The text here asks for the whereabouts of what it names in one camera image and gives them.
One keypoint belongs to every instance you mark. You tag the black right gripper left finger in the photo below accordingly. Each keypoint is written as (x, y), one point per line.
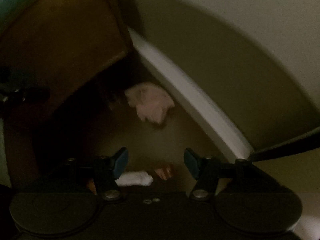
(108, 169)

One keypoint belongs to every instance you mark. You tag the crumpled white tissue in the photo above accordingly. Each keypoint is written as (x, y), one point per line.
(151, 102)

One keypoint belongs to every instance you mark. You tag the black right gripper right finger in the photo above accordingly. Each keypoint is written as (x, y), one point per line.
(206, 172)

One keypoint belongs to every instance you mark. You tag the small white tissue piece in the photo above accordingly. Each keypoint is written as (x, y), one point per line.
(135, 178)

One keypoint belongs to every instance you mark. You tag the brown wooden nightstand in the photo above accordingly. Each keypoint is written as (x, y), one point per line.
(56, 46)

